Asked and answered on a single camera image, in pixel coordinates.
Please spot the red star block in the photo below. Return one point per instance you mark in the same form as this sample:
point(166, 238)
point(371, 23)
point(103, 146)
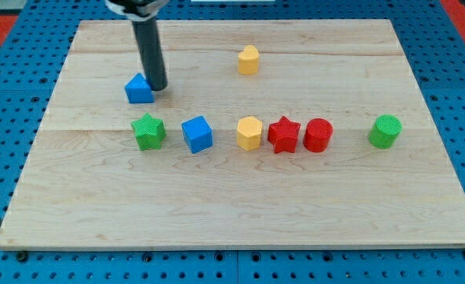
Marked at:
point(283, 135)

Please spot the red cylinder block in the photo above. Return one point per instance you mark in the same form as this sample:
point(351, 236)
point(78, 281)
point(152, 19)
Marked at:
point(317, 135)

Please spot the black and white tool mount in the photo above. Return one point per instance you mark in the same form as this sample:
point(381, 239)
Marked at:
point(136, 10)

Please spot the blue triangle block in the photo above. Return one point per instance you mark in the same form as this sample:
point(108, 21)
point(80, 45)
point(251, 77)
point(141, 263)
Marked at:
point(138, 90)

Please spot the yellow hexagon block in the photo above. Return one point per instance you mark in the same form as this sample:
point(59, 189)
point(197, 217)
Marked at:
point(249, 133)

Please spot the green cylinder block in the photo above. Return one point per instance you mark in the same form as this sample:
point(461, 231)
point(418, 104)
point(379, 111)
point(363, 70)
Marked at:
point(385, 131)

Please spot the light wooden board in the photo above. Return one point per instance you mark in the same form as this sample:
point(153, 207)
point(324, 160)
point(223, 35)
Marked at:
point(86, 185)

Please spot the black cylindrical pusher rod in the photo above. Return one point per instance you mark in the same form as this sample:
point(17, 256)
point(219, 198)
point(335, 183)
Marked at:
point(149, 46)

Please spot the yellow heart block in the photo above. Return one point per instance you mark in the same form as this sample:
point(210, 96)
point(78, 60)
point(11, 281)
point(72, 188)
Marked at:
point(248, 60)

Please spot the green star block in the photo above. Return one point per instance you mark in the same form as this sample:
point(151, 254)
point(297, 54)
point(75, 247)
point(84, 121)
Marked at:
point(149, 132)

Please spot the blue cube block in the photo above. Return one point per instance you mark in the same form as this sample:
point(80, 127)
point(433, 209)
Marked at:
point(197, 134)

